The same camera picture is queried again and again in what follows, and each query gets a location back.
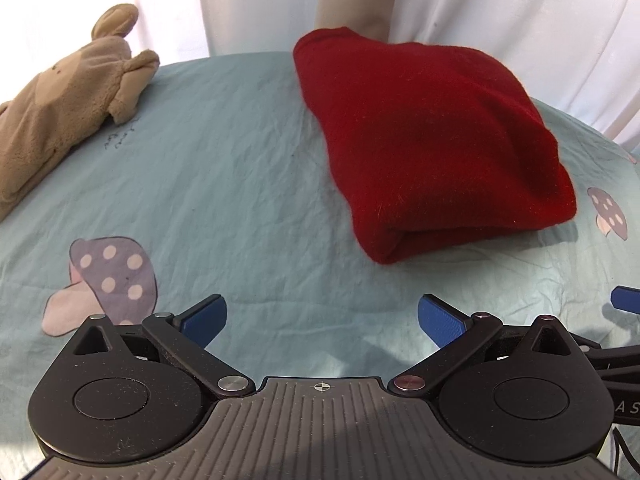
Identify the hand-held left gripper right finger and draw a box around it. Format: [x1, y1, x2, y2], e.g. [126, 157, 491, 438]
[390, 294, 581, 398]

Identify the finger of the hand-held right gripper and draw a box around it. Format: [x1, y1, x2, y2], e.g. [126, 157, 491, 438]
[610, 285, 640, 317]
[570, 332, 640, 386]

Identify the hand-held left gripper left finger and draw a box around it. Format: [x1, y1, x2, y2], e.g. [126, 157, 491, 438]
[75, 294, 258, 396]

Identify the red knit sweater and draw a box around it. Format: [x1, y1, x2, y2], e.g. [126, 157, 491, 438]
[292, 26, 578, 265]

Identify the light blue printed bedsheet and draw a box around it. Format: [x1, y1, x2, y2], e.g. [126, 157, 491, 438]
[0, 52, 640, 480]

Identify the beige plush toy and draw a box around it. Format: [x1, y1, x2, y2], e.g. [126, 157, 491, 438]
[0, 3, 161, 223]

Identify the white curtain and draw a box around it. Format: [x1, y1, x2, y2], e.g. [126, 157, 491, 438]
[0, 0, 640, 156]

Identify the black cable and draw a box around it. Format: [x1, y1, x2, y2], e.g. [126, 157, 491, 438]
[612, 427, 633, 480]

